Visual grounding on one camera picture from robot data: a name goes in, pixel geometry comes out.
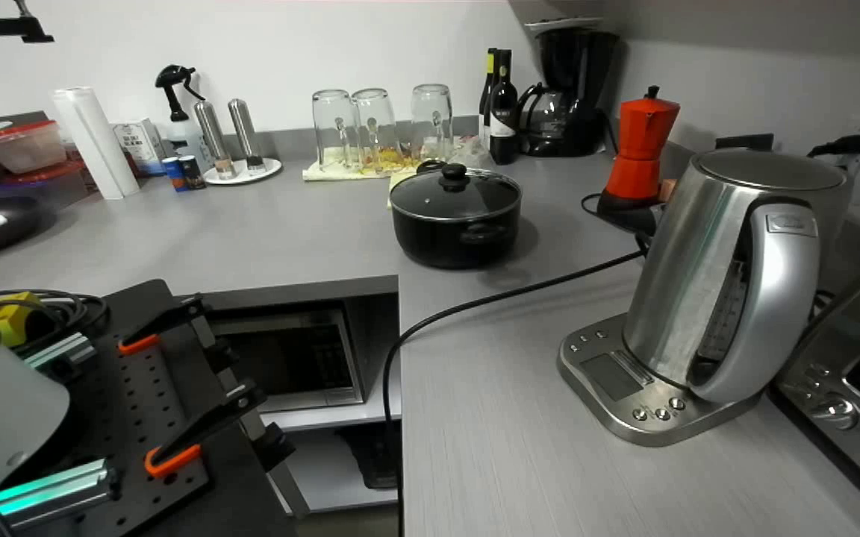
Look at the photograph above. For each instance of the black coffee maker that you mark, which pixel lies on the black coffee maker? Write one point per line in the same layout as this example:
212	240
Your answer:
563	113

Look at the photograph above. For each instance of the steel pepper grinder left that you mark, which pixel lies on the steel pepper grinder left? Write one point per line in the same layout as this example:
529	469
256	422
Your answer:
212	138

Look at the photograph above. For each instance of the red-lidded plastic container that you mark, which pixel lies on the red-lidded plastic container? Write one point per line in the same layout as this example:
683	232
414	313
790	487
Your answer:
32	149

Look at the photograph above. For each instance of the stainless steel electric kettle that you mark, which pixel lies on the stainless steel electric kettle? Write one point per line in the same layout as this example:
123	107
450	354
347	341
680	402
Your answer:
723	296

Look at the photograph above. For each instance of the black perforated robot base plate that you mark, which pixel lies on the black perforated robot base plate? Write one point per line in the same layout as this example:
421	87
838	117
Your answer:
136	430

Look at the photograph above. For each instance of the dark wine bottle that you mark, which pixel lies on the dark wine bottle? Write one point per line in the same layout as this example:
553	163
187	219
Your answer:
499	110

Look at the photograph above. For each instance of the steel pepper grinder right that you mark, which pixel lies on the steel pepper grinder right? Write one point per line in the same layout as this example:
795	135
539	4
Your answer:
247	132

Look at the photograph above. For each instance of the upturned glass mug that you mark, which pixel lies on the upturned glass mug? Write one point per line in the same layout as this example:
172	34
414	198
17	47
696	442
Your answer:
333	120
432	120
374	125

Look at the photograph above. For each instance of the red moka pot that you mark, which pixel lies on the red moka pot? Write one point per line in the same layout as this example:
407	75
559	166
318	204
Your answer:
633	177

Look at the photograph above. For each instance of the spray bottle black trigger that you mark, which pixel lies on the spray bottle black trigger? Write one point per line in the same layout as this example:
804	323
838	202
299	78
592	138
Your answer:
180	126

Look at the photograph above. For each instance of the black cooking pot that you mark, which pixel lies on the black cooking pot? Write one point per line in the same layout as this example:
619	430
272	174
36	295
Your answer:
457	244

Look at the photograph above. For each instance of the upturned glass mug middle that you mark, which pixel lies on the upturned glass mug middle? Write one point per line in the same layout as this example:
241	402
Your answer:
374	125

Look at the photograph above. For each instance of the glass pot lid black knob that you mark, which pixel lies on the glass pot lid black knob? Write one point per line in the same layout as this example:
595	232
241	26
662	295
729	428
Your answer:
450	193

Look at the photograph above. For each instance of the upturned glass mug left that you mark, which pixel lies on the upturned glass mug left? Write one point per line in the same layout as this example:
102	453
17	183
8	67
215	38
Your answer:
333	120

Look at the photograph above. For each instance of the steel pepper grinder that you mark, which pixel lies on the steel pepper grinder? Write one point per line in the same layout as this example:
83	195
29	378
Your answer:
247	132
212	138

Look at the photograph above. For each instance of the yellow printed dish towel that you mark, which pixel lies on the yellow printed dish towel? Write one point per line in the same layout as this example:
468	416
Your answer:
353	166

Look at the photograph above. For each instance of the upturned glass mug right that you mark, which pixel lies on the upturned glass mug right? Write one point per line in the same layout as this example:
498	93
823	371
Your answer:
432	120

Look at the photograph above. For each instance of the stainless steel toaster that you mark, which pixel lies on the stainless steel toaster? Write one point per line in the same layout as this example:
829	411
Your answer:
850	368

